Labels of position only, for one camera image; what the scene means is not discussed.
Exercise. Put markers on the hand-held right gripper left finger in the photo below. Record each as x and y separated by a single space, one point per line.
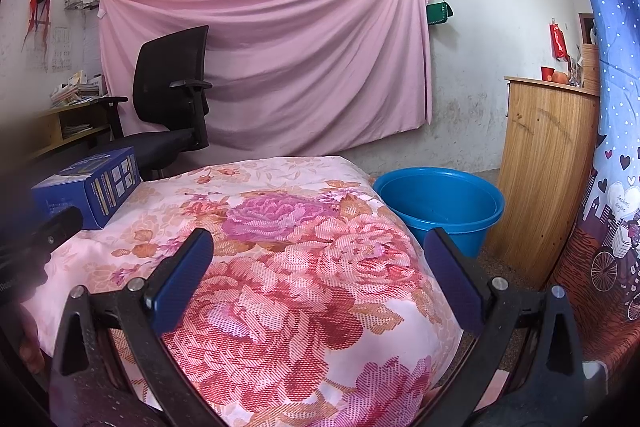
185 277

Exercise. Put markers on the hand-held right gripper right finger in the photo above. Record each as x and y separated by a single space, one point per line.
452 277

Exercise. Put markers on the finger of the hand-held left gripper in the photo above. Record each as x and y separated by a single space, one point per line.
60 224

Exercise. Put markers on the blue plastic bucket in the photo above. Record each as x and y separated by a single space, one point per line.
440 207

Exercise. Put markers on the person's left hand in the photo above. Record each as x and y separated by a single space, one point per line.
34 349

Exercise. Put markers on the blue cardboard box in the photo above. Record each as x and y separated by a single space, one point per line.
80 187

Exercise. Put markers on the wooden shelf unit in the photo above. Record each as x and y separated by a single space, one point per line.
65 129

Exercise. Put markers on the floral blanket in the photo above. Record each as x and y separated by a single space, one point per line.
300 297

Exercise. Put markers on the stack of books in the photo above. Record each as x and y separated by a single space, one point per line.
75 92

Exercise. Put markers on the wooden cabinet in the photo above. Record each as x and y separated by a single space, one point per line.
545 167

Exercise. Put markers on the black office chair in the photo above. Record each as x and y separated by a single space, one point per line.
170 72

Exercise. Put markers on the red cup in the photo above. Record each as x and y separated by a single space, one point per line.
547 73

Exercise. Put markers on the blue printed curtain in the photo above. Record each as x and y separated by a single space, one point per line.
617 107

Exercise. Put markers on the pink hanging cloth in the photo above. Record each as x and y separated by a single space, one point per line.
300 57

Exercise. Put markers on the light wooden board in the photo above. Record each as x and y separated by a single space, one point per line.
588 67

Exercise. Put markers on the red hanging packet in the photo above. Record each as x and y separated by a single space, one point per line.
558 39

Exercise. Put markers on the green bag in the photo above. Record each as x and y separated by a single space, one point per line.
439 14

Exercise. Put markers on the wall calendar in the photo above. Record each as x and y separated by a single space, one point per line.
60 49

